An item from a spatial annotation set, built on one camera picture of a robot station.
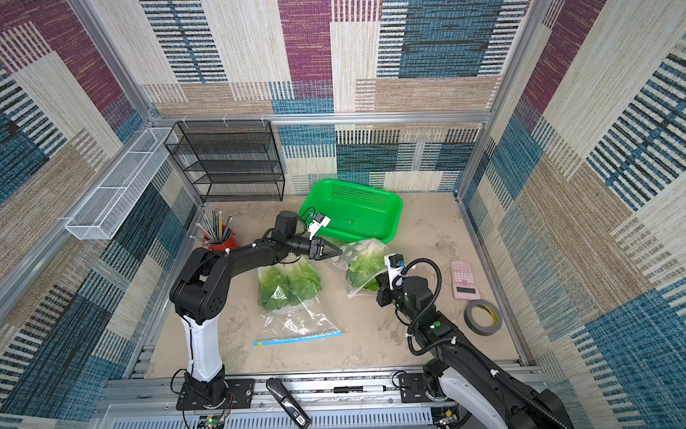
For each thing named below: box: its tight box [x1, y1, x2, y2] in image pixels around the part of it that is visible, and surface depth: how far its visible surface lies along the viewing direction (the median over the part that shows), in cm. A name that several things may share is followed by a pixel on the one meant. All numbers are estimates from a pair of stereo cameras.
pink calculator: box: [450, 260, 481, 301], surface depth 94 cm
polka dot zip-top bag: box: [327, 237, 391, 299], surface depth 83 cm
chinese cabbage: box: [347, 243, 387, 291], surface depth 81 cm
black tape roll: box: [463, 299, 503, 337], surface depth 85 cm
